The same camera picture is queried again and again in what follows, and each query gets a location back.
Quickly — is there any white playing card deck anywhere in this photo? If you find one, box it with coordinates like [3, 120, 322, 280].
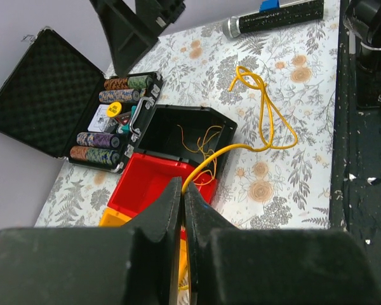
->
[87, 104, 112, 133]

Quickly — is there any black poker chip case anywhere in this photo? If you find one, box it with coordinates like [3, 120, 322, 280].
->
[0, 26, 164, 175]

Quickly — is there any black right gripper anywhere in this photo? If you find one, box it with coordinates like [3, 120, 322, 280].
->
[90, 0, 186, 76]

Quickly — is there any small blue toy brick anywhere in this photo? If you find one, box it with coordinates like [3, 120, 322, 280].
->
[259, 0, 279, 12]

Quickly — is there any yellow round dealer chip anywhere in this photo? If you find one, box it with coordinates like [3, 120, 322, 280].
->
[106, 102, 123, 118]

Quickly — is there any black handheld microphone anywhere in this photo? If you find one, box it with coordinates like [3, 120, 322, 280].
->
[222, 1, 324, 39]

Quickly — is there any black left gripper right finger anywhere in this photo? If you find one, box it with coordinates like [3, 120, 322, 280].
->
[184, 184, 381, 304]

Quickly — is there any black plastic bin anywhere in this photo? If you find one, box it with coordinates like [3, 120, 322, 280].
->
[134, 105, 237, 168]

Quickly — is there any red plastic bin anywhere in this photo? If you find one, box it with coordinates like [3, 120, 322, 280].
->
[107, 152, 218, 220]

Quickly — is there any thick yellow cable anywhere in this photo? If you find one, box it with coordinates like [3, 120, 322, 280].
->
[181, 65, 298, 194]

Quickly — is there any floral patterned table mat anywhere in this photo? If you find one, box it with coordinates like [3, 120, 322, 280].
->
[134, 1, 340, 229]

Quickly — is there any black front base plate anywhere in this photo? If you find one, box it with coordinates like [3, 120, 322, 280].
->
[330, 1, 381, 289]

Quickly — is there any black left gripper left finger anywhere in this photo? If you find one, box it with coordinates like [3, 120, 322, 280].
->
[0, 177, 182, 304]

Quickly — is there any yellow plastic bin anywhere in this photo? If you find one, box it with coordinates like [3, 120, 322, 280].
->
[99, 207, 189, 304]

